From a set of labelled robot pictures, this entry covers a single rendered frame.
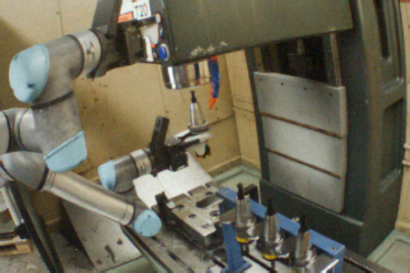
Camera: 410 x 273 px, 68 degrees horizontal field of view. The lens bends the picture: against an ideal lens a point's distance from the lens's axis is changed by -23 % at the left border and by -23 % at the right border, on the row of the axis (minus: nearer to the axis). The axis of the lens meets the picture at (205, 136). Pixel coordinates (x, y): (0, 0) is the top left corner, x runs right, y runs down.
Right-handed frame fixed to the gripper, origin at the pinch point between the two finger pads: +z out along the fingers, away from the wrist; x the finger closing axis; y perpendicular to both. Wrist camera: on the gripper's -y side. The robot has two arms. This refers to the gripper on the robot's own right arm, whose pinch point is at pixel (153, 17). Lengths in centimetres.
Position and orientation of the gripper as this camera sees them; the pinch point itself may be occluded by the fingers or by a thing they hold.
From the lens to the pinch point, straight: 75.0
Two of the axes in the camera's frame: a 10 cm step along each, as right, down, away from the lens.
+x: 8.8, 0.3, -4.8
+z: 4.5, -3.9, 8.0
